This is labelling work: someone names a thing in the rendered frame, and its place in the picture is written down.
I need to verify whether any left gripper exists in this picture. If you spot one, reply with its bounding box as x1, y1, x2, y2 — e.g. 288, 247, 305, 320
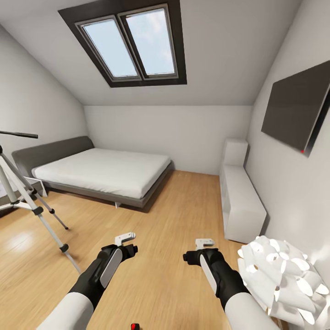
118, 244, 138, 263

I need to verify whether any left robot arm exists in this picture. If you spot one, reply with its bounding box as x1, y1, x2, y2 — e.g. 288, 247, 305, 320
36, 232, 138, 330

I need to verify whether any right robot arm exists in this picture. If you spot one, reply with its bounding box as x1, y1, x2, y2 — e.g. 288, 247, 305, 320
183, 239, 281, 330

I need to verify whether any camera tripod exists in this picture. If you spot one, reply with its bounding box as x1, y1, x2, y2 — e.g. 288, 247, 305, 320
0, 131, 82, 274

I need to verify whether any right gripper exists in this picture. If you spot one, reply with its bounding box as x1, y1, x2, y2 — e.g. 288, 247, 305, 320
183, 250, 203, 266

